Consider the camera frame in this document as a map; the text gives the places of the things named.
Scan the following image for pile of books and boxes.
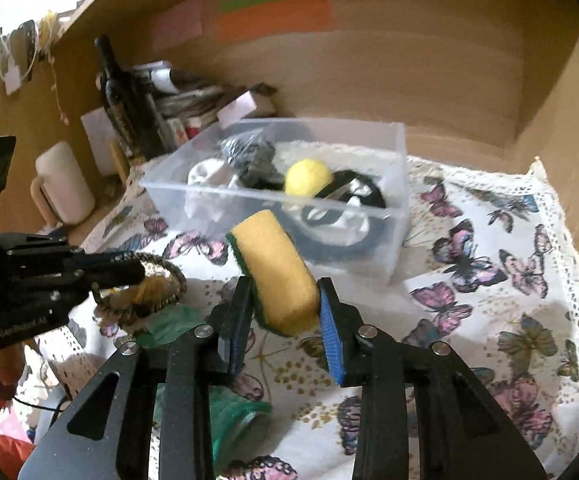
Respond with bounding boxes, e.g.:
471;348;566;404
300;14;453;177
130;61;278;151

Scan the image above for cream mug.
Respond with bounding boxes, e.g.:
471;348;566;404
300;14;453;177
30;141;96;228

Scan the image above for dark wine bottle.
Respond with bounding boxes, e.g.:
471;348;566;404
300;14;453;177
94;35;165;160

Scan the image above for orange paper strip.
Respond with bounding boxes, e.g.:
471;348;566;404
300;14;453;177
216;0;332;44

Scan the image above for person's hand on gripper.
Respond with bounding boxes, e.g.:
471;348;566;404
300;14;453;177
0;342;26;401

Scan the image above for pink paper note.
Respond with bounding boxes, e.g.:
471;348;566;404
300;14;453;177
151;0;203;51

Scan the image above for green knit glove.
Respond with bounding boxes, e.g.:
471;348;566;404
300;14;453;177
134;304;272;476

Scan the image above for striped scrunchie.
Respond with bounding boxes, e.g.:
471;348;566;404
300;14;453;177
92;252;188;328

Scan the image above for black white fabric item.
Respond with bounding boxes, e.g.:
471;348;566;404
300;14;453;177
186;157;389;264

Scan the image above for butterfly print cloth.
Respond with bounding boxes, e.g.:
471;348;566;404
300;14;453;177
16;158;579;479

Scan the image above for yellow green sponge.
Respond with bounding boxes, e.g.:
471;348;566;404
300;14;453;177
227;209;320;337

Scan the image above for yellow soft ball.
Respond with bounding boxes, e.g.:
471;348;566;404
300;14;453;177
284;158;334;197

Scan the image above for clear plastic box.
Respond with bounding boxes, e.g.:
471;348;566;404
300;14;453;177
141;118;409;283

